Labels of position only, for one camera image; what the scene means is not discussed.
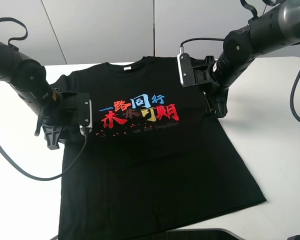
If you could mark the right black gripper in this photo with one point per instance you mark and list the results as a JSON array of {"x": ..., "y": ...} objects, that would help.
[{"x": 215, "y": 99}]

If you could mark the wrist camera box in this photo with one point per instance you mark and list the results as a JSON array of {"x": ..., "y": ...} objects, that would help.
[
  {"x": 85, "y": 116},
  {"x": 185, "y": 69}
]

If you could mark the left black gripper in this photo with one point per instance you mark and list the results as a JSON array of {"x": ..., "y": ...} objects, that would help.
[{"x": 59, "y": 118}]

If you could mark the black printed t-shirt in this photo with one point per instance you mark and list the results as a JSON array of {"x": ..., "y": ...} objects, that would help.
[{"x": 154, "y": 160}]

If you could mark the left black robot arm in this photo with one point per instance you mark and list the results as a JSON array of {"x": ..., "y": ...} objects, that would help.
[{"x": 27, "y": 78}]

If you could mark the black robot base front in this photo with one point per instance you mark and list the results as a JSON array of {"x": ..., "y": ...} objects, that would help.
[{"x": 198, "y": 235}]

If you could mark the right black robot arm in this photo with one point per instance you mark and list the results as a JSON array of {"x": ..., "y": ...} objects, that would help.
[{"x": 276, "y": 29}]

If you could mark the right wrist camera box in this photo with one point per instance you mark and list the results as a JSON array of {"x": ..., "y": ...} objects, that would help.
[{"x": 185, "y": 69}]

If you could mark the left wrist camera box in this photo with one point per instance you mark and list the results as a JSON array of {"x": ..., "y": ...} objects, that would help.
[{"x": 85, "y": 116}]

